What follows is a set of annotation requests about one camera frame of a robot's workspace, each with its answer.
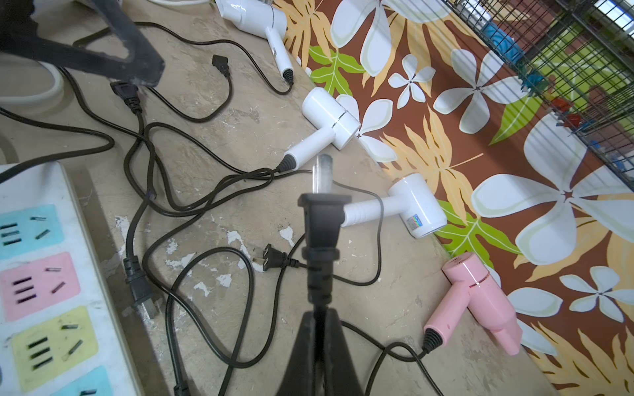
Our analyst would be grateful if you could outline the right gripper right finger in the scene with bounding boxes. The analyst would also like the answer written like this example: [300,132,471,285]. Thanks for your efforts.
[322,309,364,396]

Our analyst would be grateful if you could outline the large dryer white cable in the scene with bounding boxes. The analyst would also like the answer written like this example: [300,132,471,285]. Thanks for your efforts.
[0,53,65,106]

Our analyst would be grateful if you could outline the black dryer power cable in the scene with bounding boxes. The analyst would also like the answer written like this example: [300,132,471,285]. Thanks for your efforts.
[217,152,447,396]

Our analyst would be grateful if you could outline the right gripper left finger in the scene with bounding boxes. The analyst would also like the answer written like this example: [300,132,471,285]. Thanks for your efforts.
[277,311,318,396]

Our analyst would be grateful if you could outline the pink dryer black cable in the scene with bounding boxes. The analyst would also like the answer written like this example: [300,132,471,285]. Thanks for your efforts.
[165,242,444,396]

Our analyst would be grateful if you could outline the far left dryer cable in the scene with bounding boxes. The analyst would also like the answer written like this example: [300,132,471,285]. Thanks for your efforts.
[73,20,294,125]

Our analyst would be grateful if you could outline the white hair dryer far left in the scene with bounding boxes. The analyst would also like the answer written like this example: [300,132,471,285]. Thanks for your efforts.
[216,0,294,84]

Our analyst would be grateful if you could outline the white multicolour power strip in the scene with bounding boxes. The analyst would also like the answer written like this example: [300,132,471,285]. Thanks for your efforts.
[1,163,142,395]

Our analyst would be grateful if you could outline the white hair dryer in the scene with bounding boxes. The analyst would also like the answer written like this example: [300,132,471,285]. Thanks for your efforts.
[216,0,294,84]
[276,87,361,173]
[341,173,448,239]

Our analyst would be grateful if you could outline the pink hair dryer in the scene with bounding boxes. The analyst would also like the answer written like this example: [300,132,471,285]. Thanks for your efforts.
[423,252,523,356]

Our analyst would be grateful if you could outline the black wire basket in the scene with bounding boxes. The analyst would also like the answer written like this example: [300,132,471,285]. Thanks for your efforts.
[446,0,633,186]

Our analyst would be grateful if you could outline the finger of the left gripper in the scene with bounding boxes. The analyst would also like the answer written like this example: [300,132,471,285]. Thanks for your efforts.
[0,0,166,88]

